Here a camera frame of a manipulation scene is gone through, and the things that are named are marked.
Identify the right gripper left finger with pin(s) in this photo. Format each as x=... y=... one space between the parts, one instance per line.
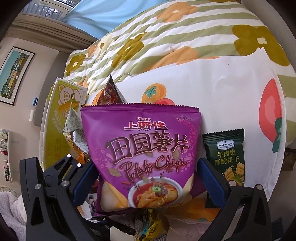
x=51 y=198

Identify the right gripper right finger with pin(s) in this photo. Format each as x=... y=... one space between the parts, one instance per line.
x=254 y=222

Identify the grey patterned chips bag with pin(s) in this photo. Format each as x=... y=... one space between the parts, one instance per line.
x=74 y=133

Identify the dark green cracker packet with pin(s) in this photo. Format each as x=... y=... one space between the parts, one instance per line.
x=224 y=150

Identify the purple potato chips bag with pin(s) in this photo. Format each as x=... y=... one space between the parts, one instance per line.
x=145 y=154

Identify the white fluffy towel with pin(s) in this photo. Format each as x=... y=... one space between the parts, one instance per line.
x=14 y=213

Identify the yellow snack packet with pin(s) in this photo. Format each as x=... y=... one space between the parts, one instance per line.
x=152 y=226

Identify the green cardboard snack box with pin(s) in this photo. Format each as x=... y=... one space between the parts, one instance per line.
x=63 y=95

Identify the red brown snack packet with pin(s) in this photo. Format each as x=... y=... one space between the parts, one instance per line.
x=110 y=94

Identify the framed city picture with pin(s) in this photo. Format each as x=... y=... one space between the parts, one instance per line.
x=13 y=70

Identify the light blue window cloth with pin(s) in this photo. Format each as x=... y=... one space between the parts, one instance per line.
x=97 y=18

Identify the floral striped quilt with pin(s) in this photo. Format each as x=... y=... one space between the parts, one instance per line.
x=179 y=31

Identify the small blue wall device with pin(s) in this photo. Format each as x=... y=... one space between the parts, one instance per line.
x=35 y=101

